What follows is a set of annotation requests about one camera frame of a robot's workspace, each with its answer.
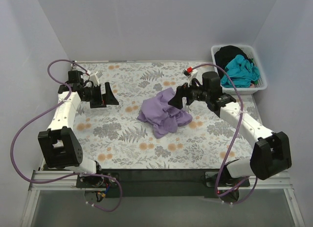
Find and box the white plastic laundry basket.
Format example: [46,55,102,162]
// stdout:
[211,44,268,95]

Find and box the aluminium frame rail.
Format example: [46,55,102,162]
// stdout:
[22,169,305,227]

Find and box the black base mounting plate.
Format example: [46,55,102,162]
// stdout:
[76,169,244,198]

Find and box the teal t shirt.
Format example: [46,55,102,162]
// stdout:
[224,55,260,88]

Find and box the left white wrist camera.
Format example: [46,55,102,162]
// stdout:
[85,71,103,86]

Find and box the green garment in basket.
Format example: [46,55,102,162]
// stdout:
[249,58,255,88]

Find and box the black t shirt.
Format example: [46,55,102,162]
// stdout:
[214,45,249,72]

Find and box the floral patterned table mat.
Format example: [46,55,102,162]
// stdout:
[73,62,252,169]

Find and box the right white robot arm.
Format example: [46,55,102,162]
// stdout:
[168,68,292,187]

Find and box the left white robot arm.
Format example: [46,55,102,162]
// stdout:
[38,70,119,188]

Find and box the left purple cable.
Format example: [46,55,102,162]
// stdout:
[10,59,123,212]

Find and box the purple t shirt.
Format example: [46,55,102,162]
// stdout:
[137,88,193,139]

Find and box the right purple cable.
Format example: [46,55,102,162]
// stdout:
[192,63,258,204]

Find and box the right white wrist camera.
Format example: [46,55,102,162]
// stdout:
[183,67,198,85]

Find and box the purple cable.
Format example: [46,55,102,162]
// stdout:
[10,59,123,212]
[192,63,258,204]

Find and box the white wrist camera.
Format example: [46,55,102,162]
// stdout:
[85,71,103,86]
[183,67,198,85]

